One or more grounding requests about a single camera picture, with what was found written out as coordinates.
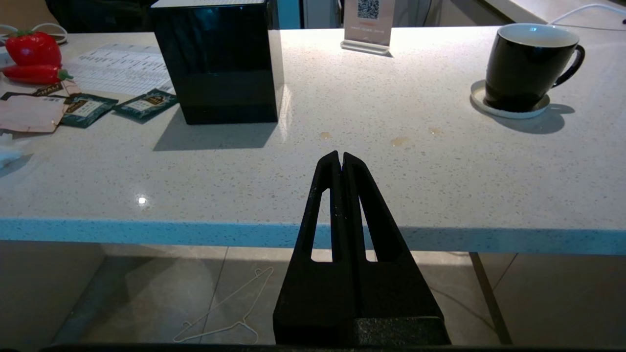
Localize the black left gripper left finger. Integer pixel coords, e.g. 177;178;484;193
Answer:
273;151;354;345

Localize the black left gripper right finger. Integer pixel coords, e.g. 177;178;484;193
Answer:
341;152;451;346

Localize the grey table leg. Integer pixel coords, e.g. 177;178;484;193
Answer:
469;252;513;346

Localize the white round coaster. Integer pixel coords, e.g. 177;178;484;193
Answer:
470;80;551;119

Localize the black tissue box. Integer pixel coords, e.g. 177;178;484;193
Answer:
151;0;285;125

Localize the dark card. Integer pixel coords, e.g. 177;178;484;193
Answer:
113;88;179;121
60;93;119;129

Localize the black ceramic mug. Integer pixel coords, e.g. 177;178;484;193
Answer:
484;23;586;113

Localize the QR code sign stand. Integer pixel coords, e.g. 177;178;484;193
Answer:
340;0;395;55

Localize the printed paper sheet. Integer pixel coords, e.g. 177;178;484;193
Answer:
66;43;175;96

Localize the pale paper card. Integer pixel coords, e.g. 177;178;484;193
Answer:
0;93;67;134

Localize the red chili toy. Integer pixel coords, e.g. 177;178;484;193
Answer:
1;65;74;86

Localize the red plush toy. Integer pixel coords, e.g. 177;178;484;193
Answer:
5;30;63;67

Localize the wire clothes hanger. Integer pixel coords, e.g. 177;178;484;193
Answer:
173;266;275;344

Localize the white power cable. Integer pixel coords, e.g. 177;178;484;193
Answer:
548;3;626;26

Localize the coiled white cable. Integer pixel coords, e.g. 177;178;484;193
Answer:
0;22;68;45

